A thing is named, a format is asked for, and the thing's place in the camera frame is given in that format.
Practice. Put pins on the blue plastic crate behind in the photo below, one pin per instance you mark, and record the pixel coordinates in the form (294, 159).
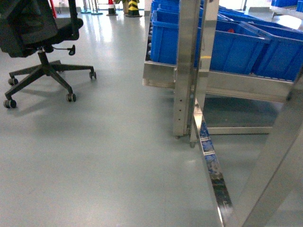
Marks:
(164, 38)

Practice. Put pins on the black yellow striped bollard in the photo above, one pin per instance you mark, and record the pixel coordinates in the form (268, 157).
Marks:
(133, 10)

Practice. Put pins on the large blue plastic crate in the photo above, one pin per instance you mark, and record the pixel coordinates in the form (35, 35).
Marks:
(237, 45)

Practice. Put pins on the red white traffic cone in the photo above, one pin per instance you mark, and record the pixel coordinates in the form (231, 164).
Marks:
(111, 8)

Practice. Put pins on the blue crate right side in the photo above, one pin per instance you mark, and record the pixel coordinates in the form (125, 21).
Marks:
(274, 52)

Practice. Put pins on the black office chair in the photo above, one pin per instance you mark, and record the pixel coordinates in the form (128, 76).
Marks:
(28, 27)

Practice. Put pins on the stainless steel roller rack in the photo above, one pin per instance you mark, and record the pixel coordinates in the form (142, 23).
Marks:
(279, 167)

